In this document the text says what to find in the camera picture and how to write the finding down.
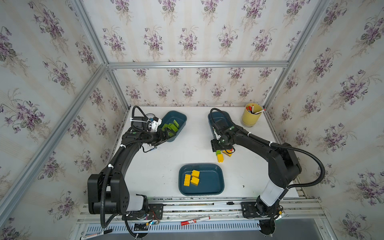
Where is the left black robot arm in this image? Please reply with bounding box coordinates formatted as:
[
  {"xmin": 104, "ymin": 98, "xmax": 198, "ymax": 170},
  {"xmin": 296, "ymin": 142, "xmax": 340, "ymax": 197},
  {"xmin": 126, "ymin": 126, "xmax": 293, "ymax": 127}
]
[{"xmin": 87, "ymin": 106, "xmax": 176, "ymax": 229}]

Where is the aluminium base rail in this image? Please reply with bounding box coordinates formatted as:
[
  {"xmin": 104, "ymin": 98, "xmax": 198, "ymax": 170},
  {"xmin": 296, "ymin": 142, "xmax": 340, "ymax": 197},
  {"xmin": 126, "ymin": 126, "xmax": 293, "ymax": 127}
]
[{"xmin": 70, "ymin": 196, "xmax": 337, "ymax": 240}]

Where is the yellow pen cup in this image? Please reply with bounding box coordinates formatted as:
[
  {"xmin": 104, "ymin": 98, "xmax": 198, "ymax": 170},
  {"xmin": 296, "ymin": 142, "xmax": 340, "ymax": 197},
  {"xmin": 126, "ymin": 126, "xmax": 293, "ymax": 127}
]
[{"xmin": 241, "ymin": 103, "xmax": 266, "ymax": 127}]

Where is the red marker on rail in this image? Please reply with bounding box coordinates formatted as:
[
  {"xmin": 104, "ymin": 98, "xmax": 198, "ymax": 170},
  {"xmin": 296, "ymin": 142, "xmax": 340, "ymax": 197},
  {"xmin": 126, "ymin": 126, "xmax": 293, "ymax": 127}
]
[{"xmin": 181, "ymin": 216, "xmax": 211, "ymax": 226}]

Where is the green lego brick back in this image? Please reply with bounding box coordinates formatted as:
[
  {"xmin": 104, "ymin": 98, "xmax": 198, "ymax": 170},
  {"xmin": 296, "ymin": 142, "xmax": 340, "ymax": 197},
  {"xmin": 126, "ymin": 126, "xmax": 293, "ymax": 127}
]
[{"xmin": 173, "ymin": 120, "xmax": 180, "ymax": 129}]

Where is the teal bin back left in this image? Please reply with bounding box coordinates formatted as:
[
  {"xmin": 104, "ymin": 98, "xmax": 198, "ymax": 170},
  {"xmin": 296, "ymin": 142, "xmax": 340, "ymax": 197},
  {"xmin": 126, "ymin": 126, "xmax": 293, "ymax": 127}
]
[{"xmin": 160, "ymin": 111, "xmax": 187, "ymax": 142}]

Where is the teal bin front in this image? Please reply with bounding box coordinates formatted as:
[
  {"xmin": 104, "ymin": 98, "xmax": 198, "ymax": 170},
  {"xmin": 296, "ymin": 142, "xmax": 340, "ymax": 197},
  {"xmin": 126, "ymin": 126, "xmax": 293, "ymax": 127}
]
[{"xmin": 179, "ymin": 163, "xmax": 225, "ymax": 196}]

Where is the teal bin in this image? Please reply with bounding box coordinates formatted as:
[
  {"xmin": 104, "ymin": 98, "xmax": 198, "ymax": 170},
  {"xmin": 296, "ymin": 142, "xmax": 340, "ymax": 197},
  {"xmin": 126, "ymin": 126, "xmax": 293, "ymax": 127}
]
[
  {"xmin": 179, "ymin": 163, "xmax": 225, "ymax": 196},
  {"xmin": 208, "ymin": 111, "xmax": 233, "ymax": 139},
  {"xmin": 160, "ymin": 111, "xmax": 187, "ymax": 142}
]

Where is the yellow lego brick front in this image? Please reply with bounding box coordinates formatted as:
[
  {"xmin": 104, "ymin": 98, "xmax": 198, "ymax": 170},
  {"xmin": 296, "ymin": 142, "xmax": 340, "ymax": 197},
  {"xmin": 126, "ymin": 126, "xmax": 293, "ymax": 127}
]
[{"xmin": 217, "ymin": 154, "xmax": 224, "ymax": 163}]

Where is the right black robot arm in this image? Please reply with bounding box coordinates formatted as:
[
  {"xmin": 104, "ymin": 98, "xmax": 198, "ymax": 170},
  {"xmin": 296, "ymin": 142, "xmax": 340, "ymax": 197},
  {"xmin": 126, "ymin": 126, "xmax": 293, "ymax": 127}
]
[{"xmin": 208, "ymin": 108, "xmax": 326, "ymax": 220}]

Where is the small yellow lego brick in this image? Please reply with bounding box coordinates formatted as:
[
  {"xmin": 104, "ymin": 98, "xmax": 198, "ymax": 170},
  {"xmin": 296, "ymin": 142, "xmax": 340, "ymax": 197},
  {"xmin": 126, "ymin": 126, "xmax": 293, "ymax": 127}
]
[{"xmin": 190, "ymin": 177, "xmax": 200, "ymax": 186}]

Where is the black marker on rail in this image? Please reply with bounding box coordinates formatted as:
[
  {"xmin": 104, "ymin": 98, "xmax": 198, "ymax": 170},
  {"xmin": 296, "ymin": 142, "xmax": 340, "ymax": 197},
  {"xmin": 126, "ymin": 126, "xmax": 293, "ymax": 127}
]
[{"xmin": 80, "ymin": 229, "xmax": 113, "ymax": 240}]

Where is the teal bin back right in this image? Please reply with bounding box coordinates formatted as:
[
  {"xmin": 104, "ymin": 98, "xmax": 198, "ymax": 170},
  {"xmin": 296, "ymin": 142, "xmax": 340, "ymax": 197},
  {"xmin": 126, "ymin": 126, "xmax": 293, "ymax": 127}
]
[{"xmin": 208, "ymin": 111, "xmax": 233, "ymax": 139}]

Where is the long yellow lego brick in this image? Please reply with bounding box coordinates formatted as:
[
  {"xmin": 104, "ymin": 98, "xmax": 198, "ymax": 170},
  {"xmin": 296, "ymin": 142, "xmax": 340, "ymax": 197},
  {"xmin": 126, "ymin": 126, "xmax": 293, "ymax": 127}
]
[{"xmin": 183, "ymin": 174, "xmax": 191, "ymax": 187}]

